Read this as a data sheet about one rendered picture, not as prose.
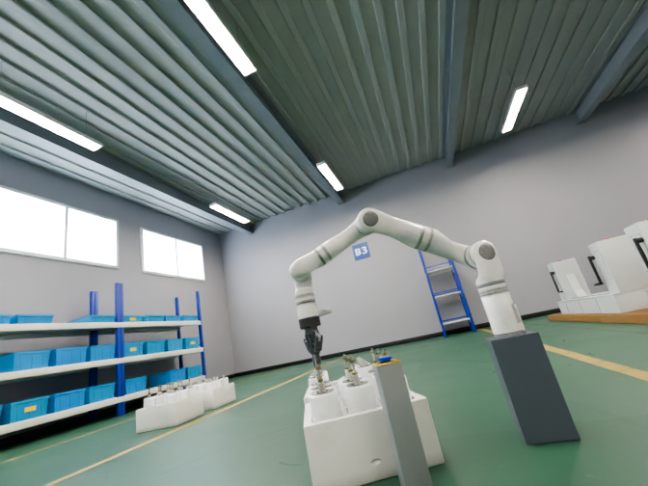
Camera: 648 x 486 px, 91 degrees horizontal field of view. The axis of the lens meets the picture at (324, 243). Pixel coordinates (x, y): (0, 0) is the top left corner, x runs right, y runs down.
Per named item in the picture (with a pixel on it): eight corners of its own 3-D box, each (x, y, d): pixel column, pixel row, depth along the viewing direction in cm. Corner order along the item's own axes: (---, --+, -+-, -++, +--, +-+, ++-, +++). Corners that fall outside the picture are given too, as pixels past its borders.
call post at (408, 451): (425, 478, 86) (394, 360, 95) (435, 490, 79) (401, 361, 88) (400, 485, 85) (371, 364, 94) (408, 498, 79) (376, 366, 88)
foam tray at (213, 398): (235, 399, 348) (233, 382, 354) (214, 408, 312) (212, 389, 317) (205, 405, 357) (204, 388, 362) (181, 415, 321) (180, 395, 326)
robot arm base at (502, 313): (521, 332, 109) (502, 283, 114) (527, 333, 101) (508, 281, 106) (492, 337, 112) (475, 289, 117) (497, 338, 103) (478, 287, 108)
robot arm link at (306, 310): (333, 312, 111) (329, 295, 112) (303, 317, 106) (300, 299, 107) (322, 316, 118) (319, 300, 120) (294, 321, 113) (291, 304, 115)
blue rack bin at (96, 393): (62, 409, 430) (62, 392, 436) (90, 402, 465) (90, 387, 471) (89, 404, 418) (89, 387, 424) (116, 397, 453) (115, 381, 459)
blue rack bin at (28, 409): (-22, 430, 350) (-19, 409, 356) (19, 419, 385) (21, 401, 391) (9, 423, 338) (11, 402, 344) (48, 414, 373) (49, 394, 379)
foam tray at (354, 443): (406, 429, 130) (394, 382, 135) (445, 463, 93) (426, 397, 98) (313, 452, 126) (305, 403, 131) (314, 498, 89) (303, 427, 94)
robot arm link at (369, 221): (362, 202, 113) (430, 224, 112) (359, 208, 123) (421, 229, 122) (354, 227, 112) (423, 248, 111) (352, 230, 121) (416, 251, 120)
